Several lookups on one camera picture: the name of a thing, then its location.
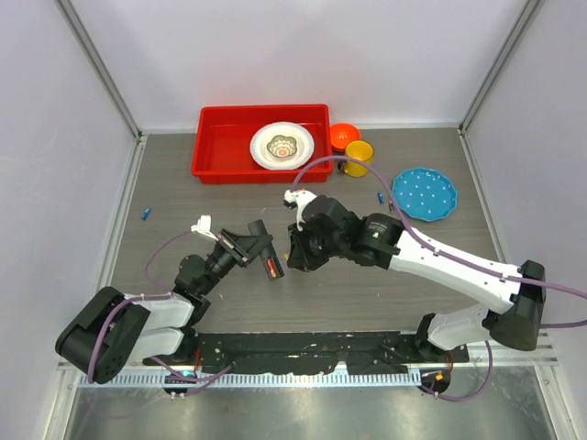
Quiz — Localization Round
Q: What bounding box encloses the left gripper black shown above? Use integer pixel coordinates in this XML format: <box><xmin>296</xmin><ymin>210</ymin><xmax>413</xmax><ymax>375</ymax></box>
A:
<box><xmin>200</xmin><ymin>229</ymin><xmax>271</xmax><ymax>295</ymax></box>

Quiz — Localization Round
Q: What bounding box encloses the red battery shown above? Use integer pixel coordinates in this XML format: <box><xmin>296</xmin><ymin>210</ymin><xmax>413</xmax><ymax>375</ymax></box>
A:
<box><xmin>266</xmin><ymin>258</ymin><xmax>278</xmax><ymax>279</ymax></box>

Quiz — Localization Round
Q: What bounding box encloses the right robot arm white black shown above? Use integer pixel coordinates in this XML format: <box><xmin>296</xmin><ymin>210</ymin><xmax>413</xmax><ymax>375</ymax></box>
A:
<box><xmin>283</xmin><ymin>190</ymin><xmax>546</xmax><ymax>362</ymax></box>

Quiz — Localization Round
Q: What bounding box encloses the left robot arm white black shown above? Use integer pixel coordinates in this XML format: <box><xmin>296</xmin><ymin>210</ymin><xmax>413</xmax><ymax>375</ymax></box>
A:
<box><xmin>55</xmin><ymin>216</ymin><xmax>282</xmax><ymax>384</ymax></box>

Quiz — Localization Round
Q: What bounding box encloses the red plastic bin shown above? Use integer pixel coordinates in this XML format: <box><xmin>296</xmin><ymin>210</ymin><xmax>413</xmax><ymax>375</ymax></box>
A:
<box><xmin>191</xmin><ymin>104</ymin><xmax>332</xmax><ymax>184</ymax></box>

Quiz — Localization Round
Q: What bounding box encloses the small patterned bowl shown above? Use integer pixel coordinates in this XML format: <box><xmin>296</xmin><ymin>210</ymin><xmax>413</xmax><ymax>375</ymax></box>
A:
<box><xmin>266</xmin><ymin>134</ymin><xmax>298</xmax><ymax>159</ymax></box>

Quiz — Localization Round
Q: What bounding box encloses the white plate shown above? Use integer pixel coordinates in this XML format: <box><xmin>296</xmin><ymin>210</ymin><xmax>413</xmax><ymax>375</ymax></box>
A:
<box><xmin>249</xmin><ymin>121</ymin><xmax>316</xmax><ymax>171</ymax></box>

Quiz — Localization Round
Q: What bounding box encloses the yellow mug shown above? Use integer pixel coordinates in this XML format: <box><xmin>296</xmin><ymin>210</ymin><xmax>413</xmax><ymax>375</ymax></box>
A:
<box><xmin>338</xmin><ymin>139</ymin><xmax>374</xmax><ymax>178</ymax></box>

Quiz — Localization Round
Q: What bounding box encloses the orange bowl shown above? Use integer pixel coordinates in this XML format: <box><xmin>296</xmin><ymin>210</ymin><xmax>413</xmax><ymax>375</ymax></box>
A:
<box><xmin>329</xmin><ymin>123</ymin><xmax>361</xmax><ymax>154</ymax></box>

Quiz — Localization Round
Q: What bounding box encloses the blue dotted plate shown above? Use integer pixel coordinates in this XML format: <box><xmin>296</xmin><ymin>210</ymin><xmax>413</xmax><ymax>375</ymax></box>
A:
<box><xmin>392</xmin><ymin>167</ymin><xmax>459</xmax><ymax>223</ymax></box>

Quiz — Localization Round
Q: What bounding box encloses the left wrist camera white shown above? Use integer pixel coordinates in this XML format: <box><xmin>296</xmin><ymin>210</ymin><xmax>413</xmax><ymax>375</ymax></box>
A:
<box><xmin>190</xmin><ymin>214</ymin><xmax>218</xmax><ymax>241</ymax></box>

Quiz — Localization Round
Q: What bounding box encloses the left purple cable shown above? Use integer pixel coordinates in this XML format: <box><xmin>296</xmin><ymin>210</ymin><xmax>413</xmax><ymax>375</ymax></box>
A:
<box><xmin>86</xmin><ymin>228</ymin><xmax>196</xmax><ymax>385</ymax></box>

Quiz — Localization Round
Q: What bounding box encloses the purple cable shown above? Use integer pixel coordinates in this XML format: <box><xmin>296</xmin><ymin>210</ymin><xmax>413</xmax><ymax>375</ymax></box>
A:
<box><xmin>288</xmin><ymin>155</ymin><xmax>587</xmax><ymax>329</ymax></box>
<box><xmin>86</xmin><ymin>228</ymin><xmax>196</xmax><ymax>385</ymax></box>

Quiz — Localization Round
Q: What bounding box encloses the white cable duct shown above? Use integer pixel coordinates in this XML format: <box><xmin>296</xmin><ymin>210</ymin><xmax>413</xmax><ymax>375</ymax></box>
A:
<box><xmin>78</xmin><ymin>367</ymin><xmax>421</xmax><ymax>389</ymax></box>

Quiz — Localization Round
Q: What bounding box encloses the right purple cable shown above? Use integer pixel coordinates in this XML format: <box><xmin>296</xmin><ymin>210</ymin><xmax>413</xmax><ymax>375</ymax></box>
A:
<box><xmin>288</xmin><ymin>155</ymin><xmax>587</xmax><ymax>329</ymax></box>

